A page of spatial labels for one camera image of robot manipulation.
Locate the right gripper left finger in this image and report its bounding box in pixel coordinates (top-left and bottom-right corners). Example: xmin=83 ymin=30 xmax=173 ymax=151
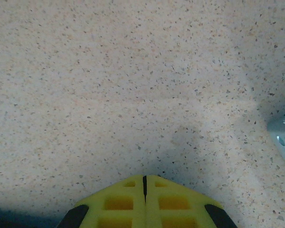
xmin=56 ymin=174 xmax=147 ymax=228

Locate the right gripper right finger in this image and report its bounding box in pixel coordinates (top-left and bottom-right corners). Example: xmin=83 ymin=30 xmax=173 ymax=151
xmin=146 ymin=175 xmax=238 ymax=228

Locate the black t-shirt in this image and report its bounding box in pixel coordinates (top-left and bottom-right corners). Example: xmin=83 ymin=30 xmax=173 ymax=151
xmin=0 ymin=207 xmax=69 ymax=228

